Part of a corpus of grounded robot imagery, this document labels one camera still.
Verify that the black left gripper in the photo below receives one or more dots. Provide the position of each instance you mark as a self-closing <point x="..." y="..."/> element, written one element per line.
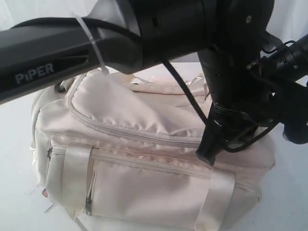
<point x="236" y="95"/>

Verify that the cream duffel bag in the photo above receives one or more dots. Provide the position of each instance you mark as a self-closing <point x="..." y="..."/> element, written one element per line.
<point x="122" y="147"/>

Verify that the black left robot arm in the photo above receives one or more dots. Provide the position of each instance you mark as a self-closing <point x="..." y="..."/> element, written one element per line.
<point x="132" y="35"/>

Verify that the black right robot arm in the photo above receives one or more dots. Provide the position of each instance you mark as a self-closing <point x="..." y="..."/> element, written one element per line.
<point x="289" y="105"/>

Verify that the white zip tie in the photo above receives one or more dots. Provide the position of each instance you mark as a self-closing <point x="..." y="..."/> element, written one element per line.
<point x="103" y="68"/>

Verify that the white backdrop curtain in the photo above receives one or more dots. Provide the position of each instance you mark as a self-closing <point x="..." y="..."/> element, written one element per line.
<point x="289" y="18"/>

